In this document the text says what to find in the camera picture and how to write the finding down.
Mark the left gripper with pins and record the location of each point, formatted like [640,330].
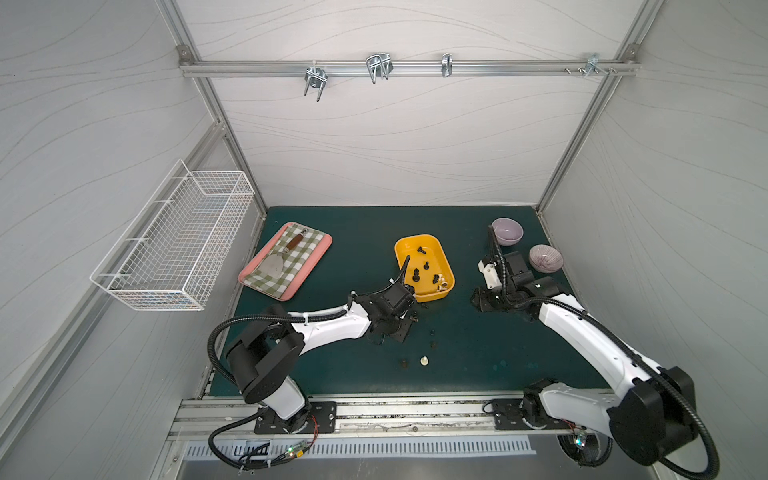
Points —
[395,318]

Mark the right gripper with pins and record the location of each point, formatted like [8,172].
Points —
[489,298]

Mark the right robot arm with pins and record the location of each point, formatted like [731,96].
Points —
[649,411]

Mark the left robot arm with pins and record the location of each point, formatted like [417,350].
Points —
[265,353]

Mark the yellow plastic storage box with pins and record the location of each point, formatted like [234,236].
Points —
[429,272]

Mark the purple ribbed bowl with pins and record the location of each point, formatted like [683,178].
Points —
[545,259]

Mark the purple bowl upright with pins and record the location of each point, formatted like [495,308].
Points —
[507,232]

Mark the pink tray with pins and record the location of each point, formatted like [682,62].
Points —
[285,261]

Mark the green checkered cloth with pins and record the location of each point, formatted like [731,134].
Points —
[288,261]

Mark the white vent strip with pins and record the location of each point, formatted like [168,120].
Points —
[387,447]

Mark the metal hook clamp left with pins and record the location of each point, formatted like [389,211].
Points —
[316,78]

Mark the metal hook clamp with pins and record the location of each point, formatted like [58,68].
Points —
[379,66]
[316,78]

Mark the metal hook clamp middle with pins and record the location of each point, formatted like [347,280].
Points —
[379,66]

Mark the aluminium crossbar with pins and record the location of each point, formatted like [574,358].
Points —
[402,68]

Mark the metal spatula wooden handle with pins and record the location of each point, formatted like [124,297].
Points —
[273,265]

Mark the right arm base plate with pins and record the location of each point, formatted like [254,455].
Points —
[519,414]

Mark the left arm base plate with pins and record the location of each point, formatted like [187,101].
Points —
[317,416]

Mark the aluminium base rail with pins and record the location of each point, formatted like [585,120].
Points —
[363,415]

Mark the white wire basket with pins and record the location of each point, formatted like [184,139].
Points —
[171,253]

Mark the metal ring clamp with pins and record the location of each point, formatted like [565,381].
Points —
[446,65]

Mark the metal bracket right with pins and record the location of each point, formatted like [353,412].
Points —
[592,67]

